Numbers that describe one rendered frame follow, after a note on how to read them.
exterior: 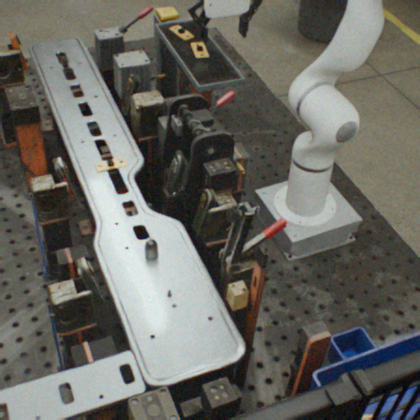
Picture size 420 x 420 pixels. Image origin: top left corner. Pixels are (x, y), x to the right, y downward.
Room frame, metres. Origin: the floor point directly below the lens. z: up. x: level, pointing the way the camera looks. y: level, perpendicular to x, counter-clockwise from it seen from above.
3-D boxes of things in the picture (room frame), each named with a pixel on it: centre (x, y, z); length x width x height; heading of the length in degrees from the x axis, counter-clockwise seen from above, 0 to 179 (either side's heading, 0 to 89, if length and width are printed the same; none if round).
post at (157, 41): (1.83, 0.19, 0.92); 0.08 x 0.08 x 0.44; 26
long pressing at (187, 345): (1.26, 0.29, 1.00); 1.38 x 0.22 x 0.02; 26
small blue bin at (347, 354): (0.87, -0.40, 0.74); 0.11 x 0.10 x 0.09; 26
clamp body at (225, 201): (1.07, -0.03, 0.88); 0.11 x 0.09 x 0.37; 116
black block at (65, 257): (0.93, 0.31, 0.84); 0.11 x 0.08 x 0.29; 116
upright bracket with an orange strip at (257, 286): (0.80, -0.11, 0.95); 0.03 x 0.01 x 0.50; 26
